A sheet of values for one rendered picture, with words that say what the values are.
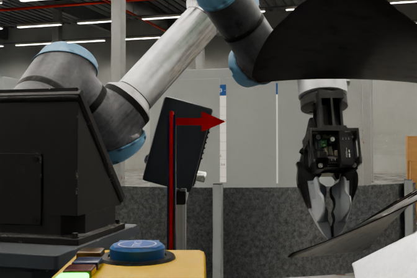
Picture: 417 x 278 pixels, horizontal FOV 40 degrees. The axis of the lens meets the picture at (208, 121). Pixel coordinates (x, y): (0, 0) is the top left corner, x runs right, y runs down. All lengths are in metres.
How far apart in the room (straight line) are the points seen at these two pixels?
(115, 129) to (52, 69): 0.17
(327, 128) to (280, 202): 1.78
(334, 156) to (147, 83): 0.48
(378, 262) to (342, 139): 0.19
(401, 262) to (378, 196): 2.15
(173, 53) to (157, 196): 1.47
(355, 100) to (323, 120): 4.25
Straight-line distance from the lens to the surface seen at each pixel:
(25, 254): 0.86
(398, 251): 0.72
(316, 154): 0.82
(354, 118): 5.10
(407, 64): 0.67
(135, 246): 0.42
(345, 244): 0.90
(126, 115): 1.14
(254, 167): 6.96
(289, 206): 2.61
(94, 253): 0.43
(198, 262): 0.42
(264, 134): 6.93
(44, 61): 1.09
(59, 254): 0.84
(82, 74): 1.10
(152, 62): 1.19
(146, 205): 2.63
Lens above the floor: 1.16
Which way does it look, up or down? 2 degrees up
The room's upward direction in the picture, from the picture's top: straight up
